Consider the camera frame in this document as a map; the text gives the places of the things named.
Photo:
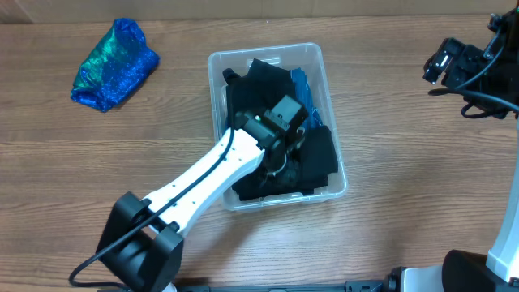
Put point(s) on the square black garment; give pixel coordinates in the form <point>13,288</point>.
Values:
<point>261,184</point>

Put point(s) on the long black garment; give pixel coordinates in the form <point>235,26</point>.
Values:
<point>318,159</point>

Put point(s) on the blue denim jeans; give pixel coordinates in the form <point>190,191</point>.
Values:
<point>304,95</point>

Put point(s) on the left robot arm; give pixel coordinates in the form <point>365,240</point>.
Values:
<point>142,241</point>

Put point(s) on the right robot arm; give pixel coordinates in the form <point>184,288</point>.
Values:
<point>487,80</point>

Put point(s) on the clear plastic storage container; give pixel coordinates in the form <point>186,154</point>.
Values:
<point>309,58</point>

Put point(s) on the shiny blue green garment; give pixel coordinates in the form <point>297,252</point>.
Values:
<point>117,66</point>

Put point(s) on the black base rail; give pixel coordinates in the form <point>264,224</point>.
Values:
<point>348,286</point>

